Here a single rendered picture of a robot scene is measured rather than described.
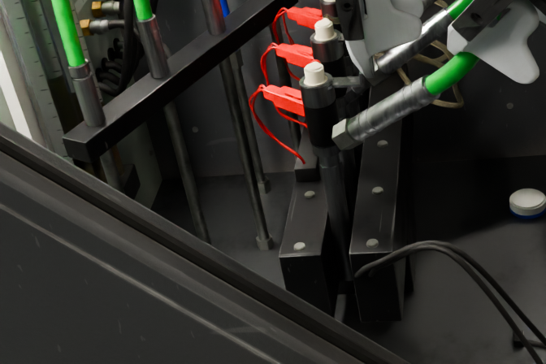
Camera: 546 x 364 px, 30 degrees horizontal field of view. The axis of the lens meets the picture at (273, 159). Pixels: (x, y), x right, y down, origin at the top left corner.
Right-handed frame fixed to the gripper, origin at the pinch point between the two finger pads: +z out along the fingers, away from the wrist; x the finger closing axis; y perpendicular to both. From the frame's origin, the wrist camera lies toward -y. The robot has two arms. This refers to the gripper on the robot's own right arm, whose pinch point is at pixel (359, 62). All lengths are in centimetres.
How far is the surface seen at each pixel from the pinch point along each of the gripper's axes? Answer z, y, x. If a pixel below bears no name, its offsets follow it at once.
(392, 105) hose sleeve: -3.0, 3.6, -12.3
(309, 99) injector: 2.3, -4.3, -1.2
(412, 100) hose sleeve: -3.7, 5.0, -13.1
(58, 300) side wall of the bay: -5.9, -12.6, -34.9
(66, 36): -5.2, -23.7, -0.7
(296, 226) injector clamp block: 15.7, -7.7, -0.6
